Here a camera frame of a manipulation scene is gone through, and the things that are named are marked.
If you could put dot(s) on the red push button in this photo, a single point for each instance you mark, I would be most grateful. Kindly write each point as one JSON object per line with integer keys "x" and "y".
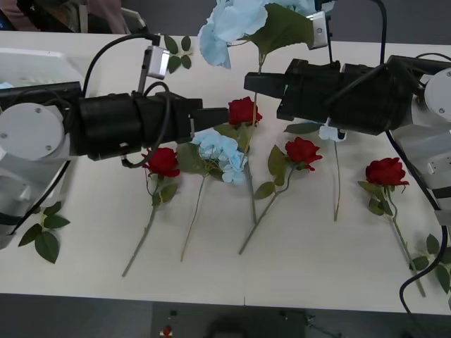
{"x": 166, "y": 331}

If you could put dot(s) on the pale grey wrist camera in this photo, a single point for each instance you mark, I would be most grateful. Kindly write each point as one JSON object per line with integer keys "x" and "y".
{"x": 319, "y": 31}
{"x": 156, "y": 61}

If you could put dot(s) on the pale grey right wrist camera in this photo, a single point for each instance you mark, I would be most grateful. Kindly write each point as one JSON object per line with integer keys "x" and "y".
{"x": 319, "y": 31}

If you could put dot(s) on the red artificial rose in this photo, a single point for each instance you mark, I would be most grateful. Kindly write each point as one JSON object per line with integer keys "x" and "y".
{"x": 241, "y": 111}
{"x": 163, "y": 162}
{"x": 385, "y": 172}
{"x": 303, "y": 151}

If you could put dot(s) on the pale grey left wrist camera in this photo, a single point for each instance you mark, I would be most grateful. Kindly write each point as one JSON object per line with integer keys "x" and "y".
{"x": 156, "y": 61}

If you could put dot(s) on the loose green leaf twig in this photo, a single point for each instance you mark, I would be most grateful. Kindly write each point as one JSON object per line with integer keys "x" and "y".
{"x": 173, "y": 63}
{"x": 47, "y": 246}
{"x": 432, "y": 243}

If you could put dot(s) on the silver and black right arm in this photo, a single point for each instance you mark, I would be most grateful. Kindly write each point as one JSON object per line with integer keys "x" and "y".
{"x": 363, "y": 102}

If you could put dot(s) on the shallow white box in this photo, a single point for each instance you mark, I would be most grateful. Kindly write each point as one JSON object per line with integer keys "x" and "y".
{"x": 35, "y": 67}

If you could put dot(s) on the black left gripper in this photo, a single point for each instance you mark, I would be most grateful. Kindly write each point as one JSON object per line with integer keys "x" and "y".
{"x": 181, "y": 119}

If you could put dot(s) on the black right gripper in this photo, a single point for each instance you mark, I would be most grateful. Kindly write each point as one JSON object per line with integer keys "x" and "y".
{"x": 306, "y": 91}

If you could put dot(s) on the silver and black left arm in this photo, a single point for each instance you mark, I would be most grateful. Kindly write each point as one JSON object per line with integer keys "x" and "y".
{"x": 28, "y": 130}

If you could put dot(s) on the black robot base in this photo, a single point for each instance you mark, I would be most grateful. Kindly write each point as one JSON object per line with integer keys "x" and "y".
{"x": 229, "y": 324}

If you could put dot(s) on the person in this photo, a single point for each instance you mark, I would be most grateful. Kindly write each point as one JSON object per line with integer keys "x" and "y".
{"x": 105, "y": 14}

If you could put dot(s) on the pale blue artificial flower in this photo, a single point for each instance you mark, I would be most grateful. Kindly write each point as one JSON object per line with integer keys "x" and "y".
{"x": 303, "y": 127}
{"x": 5, "y": 86}
{"x": 225, "y": 21}
{"x": 225, "y": 155}

